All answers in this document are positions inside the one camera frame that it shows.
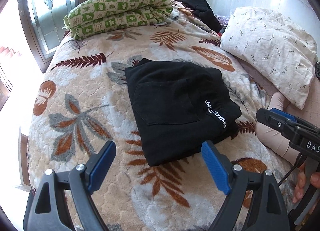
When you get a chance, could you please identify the black pants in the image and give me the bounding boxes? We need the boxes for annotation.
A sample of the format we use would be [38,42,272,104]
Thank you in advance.
[125,59,241,166]

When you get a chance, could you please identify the person's right hand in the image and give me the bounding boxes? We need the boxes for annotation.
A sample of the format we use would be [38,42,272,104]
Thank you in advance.
[292,163,320,204]

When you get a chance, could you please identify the white floral pillow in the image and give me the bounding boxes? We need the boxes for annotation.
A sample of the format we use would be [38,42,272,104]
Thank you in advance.
[220,6,318,109]

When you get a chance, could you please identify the leaf-patterned beige blanket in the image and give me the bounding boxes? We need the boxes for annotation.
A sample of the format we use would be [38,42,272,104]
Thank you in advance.
[27,0,296,231]

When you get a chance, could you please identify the black clothes pile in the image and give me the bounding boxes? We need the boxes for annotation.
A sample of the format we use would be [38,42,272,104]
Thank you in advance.
[182,0,222,33]

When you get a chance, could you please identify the green checkered folded quilt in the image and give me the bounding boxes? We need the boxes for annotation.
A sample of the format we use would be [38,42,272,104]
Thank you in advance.
[63,0,172,40]

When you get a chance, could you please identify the black cable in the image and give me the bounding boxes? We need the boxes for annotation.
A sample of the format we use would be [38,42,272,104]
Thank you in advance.
[277,153,304,188]

